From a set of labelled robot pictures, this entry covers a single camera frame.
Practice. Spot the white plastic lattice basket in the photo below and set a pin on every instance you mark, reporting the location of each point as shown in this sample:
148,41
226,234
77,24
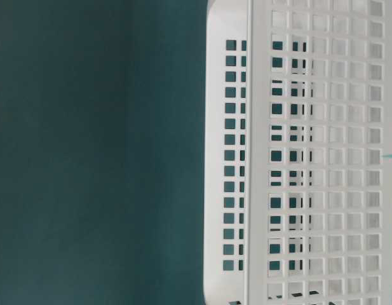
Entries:
298,152

